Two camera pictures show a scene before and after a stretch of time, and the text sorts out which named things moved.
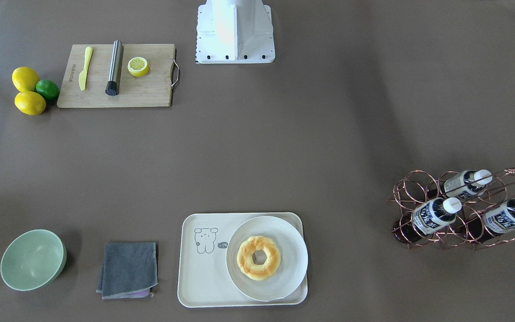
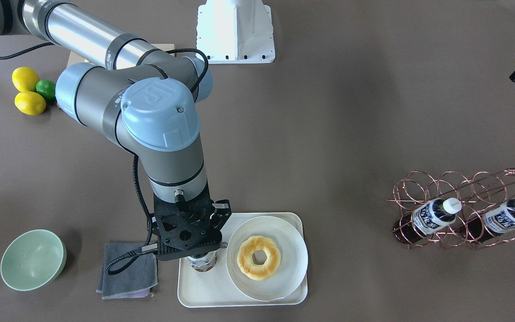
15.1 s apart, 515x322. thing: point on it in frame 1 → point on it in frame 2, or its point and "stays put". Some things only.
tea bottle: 468,183 → 203,264
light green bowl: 33,260 stays put
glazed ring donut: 247,265 stays put
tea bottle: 410,228 stays put
